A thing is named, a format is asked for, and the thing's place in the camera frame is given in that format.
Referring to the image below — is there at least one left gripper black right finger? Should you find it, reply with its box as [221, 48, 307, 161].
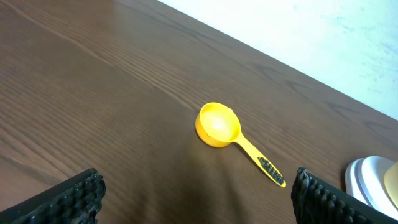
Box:
[291, 167, 397, 224]

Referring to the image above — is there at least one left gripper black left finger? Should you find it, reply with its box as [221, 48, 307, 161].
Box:
[1, 168, 106, 224]

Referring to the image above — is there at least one yellow plastic measuring scoop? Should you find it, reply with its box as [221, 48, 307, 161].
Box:
[195, 102, 287, 187]

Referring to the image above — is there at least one white digital kitchen scale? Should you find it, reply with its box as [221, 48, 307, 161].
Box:
[345, 156, 397, 220]

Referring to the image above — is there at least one yellow plastic bowl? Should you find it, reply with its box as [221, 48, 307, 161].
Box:
[384, 162, 398, 207]

